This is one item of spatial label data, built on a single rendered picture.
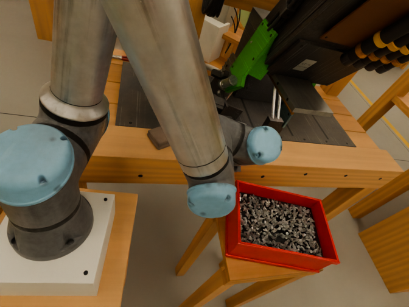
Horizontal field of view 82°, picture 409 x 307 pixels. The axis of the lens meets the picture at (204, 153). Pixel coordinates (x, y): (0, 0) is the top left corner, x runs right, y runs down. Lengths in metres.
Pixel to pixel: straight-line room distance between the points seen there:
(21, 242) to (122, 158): 0.35
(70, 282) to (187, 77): 0.44
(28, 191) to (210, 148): 0.26
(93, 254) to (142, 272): 1.00
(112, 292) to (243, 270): 0.37
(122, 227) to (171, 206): 1.04
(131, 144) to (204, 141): 0.54
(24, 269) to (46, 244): 0.07
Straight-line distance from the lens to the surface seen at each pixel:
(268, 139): 0.47
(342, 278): 2.13
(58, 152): 0.42
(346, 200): 1.54
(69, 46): 0.41
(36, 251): 0.56
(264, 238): 0.77
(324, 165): 1.10
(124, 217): 0.72
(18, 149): 0.44
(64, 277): 0.57
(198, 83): 0.26
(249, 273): 0.81
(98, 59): 0.42
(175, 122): 0.27
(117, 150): 0.79
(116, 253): 0.69
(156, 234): 1.63
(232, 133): 0.46
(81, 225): 0.55
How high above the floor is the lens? 1.50
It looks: 46 degrees down
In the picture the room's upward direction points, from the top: 23 degrees clockwise
